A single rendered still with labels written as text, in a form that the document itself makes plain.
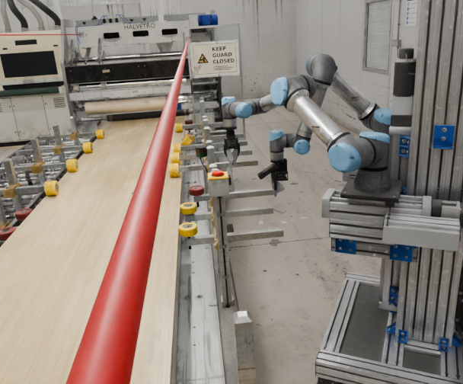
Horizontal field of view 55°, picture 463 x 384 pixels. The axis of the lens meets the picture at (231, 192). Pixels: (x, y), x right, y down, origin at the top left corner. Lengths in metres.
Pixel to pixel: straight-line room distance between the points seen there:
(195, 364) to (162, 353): 0.39
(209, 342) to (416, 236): 0.87
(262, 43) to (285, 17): 0.77
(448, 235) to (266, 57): 9.47
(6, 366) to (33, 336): 0.12
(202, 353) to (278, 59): 9.77
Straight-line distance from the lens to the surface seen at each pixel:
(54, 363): 1.32
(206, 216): 2.17
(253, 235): 1.95
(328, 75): 2.20
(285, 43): 11.06
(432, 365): 2.34
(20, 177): 3.42
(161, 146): 0.17
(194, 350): 1.69
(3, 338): 1.48
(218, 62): 4.51
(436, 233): 1.80
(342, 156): 1.73
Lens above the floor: 1.68
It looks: 20 degrees down
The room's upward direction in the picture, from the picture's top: 4 degrees counter-clockwise
